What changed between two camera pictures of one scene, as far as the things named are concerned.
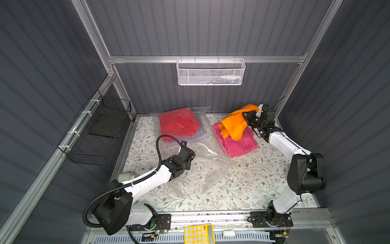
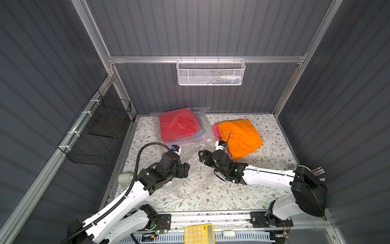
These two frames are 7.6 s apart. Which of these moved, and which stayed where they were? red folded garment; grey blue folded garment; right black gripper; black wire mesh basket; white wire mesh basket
Moved: right black gripper
Stayed: black wire mesh basket; white wire mesh basket; red folded garment; grey blue folded garment
